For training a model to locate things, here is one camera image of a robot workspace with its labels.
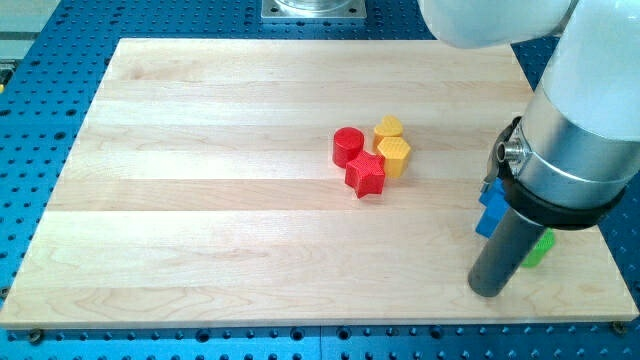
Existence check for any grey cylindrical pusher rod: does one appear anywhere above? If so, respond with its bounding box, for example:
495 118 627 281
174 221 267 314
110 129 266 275
468 208 546 297

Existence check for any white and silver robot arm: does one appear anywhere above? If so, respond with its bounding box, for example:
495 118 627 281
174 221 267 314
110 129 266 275
419 0 639 297

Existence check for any green cylinder block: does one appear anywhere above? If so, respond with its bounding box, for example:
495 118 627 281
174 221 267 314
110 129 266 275
521 228 556 268

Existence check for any blue block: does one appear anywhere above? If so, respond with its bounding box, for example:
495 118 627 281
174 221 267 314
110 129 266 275
475 178 509 238

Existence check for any yellow hexagon block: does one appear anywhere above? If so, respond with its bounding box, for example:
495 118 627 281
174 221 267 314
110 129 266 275
375 137 411 178

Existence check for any red star block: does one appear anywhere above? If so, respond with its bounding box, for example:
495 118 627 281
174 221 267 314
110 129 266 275
345 151 386 198

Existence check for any yellow heart block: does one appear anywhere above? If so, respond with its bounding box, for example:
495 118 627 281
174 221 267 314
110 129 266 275
372 115 404 150

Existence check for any red cylinder block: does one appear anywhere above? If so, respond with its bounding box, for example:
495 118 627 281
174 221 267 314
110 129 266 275
332 127 364 168

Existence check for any light wooden board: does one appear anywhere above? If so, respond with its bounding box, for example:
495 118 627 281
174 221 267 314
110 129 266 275
1 38 638 329

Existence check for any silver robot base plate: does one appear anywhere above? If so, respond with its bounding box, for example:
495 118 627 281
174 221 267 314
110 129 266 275
261 0 367 20

